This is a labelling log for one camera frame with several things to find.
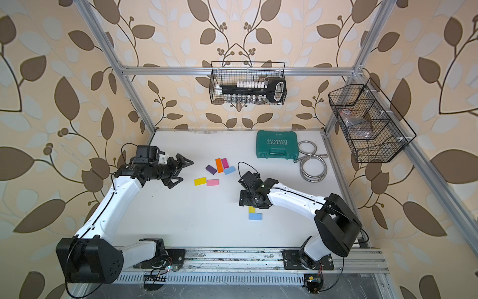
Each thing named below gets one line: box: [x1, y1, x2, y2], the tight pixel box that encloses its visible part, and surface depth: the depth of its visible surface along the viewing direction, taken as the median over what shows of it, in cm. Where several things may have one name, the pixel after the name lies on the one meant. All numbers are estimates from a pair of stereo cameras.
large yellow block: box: [193, 176, 207, 187], surface depth 99 cm
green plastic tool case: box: [255, 130, 300, 160], surface depth 110 cm
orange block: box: [215, 158, 224, 174], surface depth 107 cm
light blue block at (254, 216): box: [248, 212, 263, 221], surface depth 88 cm
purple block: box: [205, 164, 218, 176], surface depth 104 cm
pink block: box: [206, 179, 220, 187], surface depth 98 cm
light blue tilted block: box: [224, 165, 236, 176], surface depth 104 cm
